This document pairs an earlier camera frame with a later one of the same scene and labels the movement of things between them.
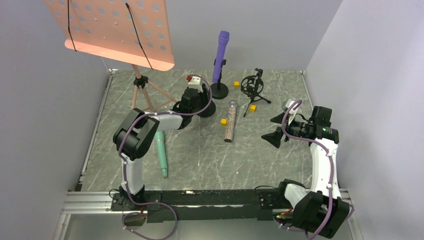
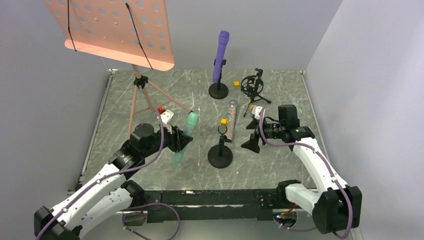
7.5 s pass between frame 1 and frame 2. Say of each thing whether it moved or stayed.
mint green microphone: moved
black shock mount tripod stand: stayed
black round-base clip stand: moved
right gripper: moved
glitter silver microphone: stayed
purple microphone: stayed
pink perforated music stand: stayed
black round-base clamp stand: stayed
